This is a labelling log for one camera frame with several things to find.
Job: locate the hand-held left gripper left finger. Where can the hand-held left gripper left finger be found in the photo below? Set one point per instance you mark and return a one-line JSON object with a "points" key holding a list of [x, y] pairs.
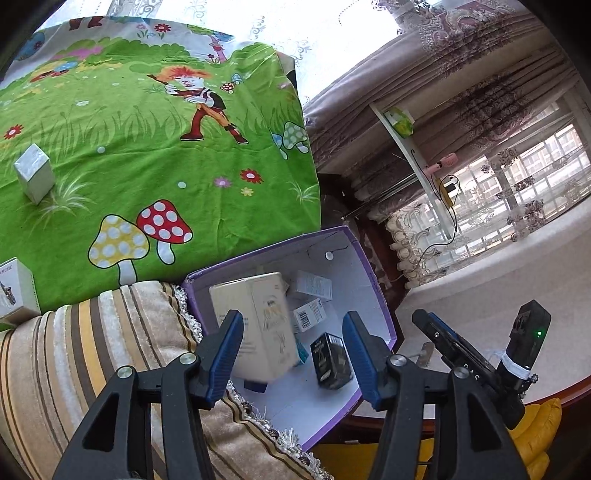
{"points": [[224, 355]]}

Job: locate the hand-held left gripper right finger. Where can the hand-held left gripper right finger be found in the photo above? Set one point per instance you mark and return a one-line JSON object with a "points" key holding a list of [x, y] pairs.
{"points": [[362, 355]]}

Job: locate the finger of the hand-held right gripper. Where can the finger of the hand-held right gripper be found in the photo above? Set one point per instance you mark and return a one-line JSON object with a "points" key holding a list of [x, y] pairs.
{"points": [[444, 328], [438, 344]]}

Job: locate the black box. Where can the black box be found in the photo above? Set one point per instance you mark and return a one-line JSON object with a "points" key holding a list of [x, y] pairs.
{"points": [[330, 360]]}

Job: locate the tall beige box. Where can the tall beige box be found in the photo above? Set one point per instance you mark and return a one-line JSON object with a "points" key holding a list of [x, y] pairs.
{"points": [[249, 323]]}

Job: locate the small teal packet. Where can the small teal packet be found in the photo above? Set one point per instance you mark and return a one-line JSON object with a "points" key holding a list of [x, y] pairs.
{"points": [[302, 354]]}

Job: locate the purple cardboard box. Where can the purple cardboard box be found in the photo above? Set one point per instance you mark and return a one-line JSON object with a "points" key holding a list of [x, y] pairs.
{"points": [[323, 406]]}

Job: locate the white box with barcode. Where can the white box with barcode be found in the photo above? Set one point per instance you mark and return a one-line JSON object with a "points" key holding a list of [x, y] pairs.
{"points": [[308, 316]]}

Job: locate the white box blue label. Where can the white box blue label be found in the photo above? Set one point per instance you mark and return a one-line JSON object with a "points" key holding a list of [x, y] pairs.
{"points": [[314, 285]]}

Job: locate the white box saxophone print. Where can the white box saxophone print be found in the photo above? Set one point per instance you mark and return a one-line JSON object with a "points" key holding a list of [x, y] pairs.
{"points": [[16, 290]]}

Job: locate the small white box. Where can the small white box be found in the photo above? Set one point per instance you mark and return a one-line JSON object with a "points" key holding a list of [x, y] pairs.
{"points": [[34, 173]]}

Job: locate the white window sill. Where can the white window sill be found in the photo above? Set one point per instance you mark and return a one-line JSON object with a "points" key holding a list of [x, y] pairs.
{"points": [[485, 300]]}

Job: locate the beige embroidered lace curtain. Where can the beige embroidered lace curtain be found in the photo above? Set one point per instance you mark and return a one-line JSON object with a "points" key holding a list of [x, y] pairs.
{"points": [[415, 244]]}

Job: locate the yellow plush cushion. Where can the yellow plush cushion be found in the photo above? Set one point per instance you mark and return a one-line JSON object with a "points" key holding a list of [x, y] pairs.
{"points": [[540, 424]]}

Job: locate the yellow power strip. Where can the yellow power strip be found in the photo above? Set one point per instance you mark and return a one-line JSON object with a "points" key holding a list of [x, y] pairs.
{"points": [[449, 191]]}

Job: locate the white window grille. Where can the white window grille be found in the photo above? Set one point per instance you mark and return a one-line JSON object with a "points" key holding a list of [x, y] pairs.
{"points": [[531, 194]]}

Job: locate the pink handheld fan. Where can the pink handheld fan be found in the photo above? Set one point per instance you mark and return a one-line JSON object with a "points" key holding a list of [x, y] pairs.
{"points": [[445, 162]]}

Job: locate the striped plush cushion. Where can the striped plush cushion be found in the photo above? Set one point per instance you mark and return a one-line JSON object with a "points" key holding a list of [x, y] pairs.
{"points": [[55, 360]]}

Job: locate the green tissue pack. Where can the green tissue pack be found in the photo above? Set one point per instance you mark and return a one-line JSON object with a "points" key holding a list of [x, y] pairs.
{"points": [[399, 122]]}

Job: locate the mauve patterned curtain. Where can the mauve patterned curtain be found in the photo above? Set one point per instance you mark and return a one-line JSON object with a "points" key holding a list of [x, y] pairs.
{"points": [[461, 69]]}

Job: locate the green cartoon printed sheet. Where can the green cartoon printed sheet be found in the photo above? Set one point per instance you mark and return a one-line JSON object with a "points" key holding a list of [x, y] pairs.
{"points": [[115, 115]]}

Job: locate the white lace curtain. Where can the white lace curtain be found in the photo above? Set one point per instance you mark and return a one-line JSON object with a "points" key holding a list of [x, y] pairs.
{"points": [[323, 37]]}

